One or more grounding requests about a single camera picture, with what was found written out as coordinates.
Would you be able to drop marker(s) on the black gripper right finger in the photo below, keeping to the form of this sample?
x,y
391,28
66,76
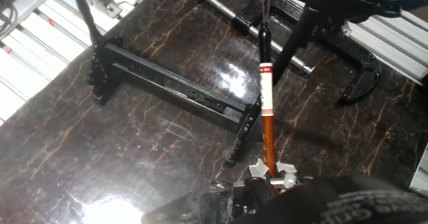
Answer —
x,y
289,180

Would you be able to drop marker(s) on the silver aluminium bracket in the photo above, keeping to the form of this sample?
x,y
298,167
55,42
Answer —
x,y
110,1

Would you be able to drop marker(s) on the black C-clamp silver screw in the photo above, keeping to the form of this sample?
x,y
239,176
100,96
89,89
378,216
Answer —
x,y
364,77

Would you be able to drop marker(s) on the dark marble pattern mat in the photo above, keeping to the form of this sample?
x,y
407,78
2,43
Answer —
x,y
100,150

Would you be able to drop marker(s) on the black pen rack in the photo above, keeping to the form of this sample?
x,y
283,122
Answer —
x,y
174,87

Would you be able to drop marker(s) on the orange black calligraphy brush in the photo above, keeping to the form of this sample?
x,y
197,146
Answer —
x,y
267,90

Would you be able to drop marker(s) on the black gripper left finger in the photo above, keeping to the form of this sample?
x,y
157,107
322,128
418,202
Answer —
x,y
257,187

